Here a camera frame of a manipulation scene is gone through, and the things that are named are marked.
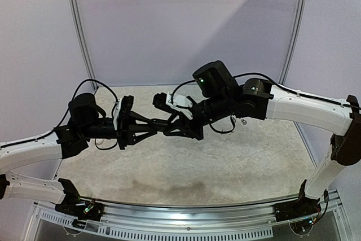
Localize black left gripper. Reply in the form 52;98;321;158
81;111;157;150

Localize black earbud charging case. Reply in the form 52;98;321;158
149;119;169;132

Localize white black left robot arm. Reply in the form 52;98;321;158
1;93;159;221

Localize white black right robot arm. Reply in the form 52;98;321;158
165;60;360;222

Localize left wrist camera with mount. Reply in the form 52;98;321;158
113;95;134;130

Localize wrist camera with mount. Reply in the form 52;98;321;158
113;95;134;130
153;91;196;120

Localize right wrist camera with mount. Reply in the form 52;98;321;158
153;91;196;120

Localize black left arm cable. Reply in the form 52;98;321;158
55;79;122;151

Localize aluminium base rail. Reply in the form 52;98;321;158
21;189;350;241

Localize left aluminium frame post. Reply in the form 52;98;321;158
69;0;96;79

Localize aluminium frame post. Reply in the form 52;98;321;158
278;0;306;85
69;0;96;79

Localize right aluminium frame post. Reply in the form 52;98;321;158
278;0;306;85

